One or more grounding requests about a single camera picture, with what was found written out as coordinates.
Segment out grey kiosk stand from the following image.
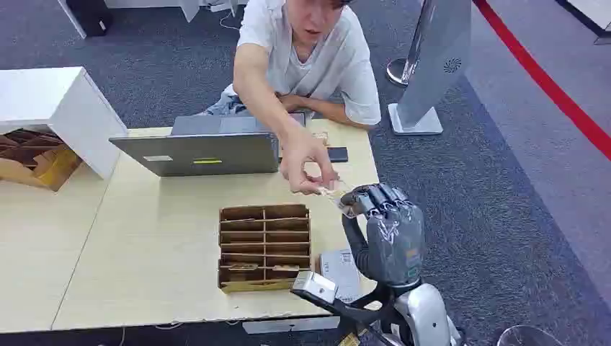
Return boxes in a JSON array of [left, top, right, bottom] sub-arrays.
[[387, 0, 473, 136]]

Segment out brown cardboard pieces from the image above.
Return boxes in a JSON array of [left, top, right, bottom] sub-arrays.
[[0, 128, 83, 193]]

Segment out person's left hand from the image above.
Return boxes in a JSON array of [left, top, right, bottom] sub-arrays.
[[275, 92, 308, 114]]

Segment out white table leg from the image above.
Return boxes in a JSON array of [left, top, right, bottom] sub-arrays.
[[56, 0, 88, 40]]

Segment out white furniture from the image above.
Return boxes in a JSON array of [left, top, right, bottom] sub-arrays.
[[556, 0, 611, 46]]

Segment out white flat device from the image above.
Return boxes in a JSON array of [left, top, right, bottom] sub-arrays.
[[318, 248, 363, 305]]

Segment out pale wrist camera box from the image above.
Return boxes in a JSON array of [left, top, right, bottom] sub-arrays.
[[291, 270, 339, 306]]

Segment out black case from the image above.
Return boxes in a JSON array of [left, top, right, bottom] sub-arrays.
[[64, 0, 115, 39]]

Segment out white cable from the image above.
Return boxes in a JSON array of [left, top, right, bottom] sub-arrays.
[[217, 6, 241, 32]]

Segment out grey laptop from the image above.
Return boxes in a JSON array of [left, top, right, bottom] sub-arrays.
[[108, 112, 308, 178]]

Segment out person's right hand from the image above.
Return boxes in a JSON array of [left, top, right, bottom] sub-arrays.
[[278, 131, 342, 196]]

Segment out red barrier belt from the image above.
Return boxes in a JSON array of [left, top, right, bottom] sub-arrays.
[[472, 0, 611, 162]]

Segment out round shiny base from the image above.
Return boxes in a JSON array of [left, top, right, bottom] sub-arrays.
[[496, 324, 566, 346]]

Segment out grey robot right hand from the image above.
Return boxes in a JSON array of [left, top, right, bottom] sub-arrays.
[[339, 183, 427, 288]]

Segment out white bar under desk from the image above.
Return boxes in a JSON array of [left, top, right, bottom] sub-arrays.
[[241, 316, 342, 335]]

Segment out wooden card box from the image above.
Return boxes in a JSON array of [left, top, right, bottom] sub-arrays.
[[217, 203, 313, 295]]

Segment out chrome stanchion post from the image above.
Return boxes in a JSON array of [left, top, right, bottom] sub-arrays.
[[385, 0, 436, 88]]

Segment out white cabinet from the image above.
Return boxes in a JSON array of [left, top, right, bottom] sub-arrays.
[[0, 66, 129, 181]]

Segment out person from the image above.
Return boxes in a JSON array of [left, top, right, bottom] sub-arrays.
[[197, 0, 383, 196]]

